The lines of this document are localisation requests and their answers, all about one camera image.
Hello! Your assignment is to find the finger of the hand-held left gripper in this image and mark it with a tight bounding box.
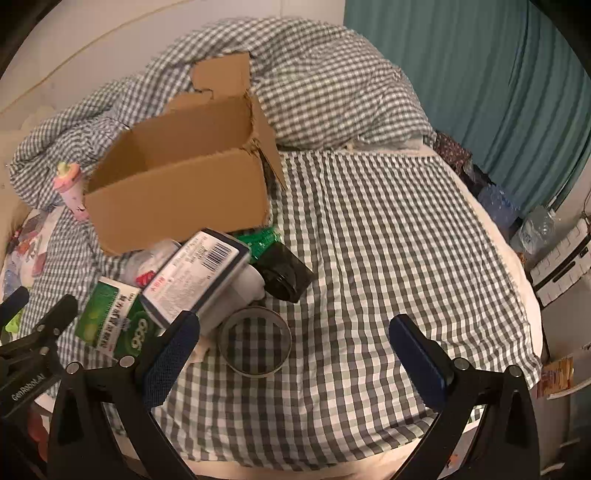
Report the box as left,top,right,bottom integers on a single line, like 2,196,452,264
0,286,30,330
0,294,79,365

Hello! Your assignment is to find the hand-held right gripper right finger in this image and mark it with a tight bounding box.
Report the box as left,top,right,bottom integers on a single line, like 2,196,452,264
389,314,541,480

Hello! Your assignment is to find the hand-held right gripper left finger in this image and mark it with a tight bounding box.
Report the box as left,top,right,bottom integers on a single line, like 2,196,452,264
48,310,201,480

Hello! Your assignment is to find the green foil packet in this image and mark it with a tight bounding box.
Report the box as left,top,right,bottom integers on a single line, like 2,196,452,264
233,226,282,264

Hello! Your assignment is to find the brown cardboard sheet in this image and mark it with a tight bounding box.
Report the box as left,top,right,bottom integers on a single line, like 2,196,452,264
83,52,287,256

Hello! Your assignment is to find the green printed carton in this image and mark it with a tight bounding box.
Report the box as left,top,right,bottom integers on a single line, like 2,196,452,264
74,277,160,358

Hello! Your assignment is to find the colourful printed cloth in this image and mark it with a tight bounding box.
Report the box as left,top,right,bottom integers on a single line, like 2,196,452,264
0,210,61,301

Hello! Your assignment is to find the blue white barcode box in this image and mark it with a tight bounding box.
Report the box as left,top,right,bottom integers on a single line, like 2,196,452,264
139,228,252,328

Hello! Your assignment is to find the clear tape roll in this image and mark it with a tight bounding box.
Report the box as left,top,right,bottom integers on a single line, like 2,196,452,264
217,307,293,377

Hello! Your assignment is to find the white plastic bag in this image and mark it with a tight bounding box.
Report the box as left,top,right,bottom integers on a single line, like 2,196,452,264
122,240,183,287

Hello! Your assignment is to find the white plastic bottle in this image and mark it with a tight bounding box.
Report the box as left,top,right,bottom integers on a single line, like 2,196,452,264
203,263,266,333

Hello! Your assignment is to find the grey checked bedsheet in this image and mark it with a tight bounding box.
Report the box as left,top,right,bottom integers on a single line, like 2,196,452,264
0,148,543,462

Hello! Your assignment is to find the pink bottle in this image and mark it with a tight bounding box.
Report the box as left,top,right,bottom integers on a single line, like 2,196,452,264
52,161,89,221

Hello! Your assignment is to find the printed paper leaflet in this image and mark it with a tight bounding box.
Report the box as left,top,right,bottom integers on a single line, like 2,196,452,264
538,355,575,400

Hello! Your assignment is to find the black jar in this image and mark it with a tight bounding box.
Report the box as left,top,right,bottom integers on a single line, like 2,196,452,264
256,242,315,303

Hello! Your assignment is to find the blue plastic bottle pack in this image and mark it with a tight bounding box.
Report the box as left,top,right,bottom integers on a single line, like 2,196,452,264
478,185,522,232

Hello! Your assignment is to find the clear water bottle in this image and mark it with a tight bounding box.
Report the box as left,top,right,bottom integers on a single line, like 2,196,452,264
517,205,557,257

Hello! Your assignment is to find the dark patterned cloth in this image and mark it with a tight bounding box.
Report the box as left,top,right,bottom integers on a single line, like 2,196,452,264
434,131,474,176

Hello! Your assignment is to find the teal curtain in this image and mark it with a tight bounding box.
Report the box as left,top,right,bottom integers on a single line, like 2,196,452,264
344,0,591,217

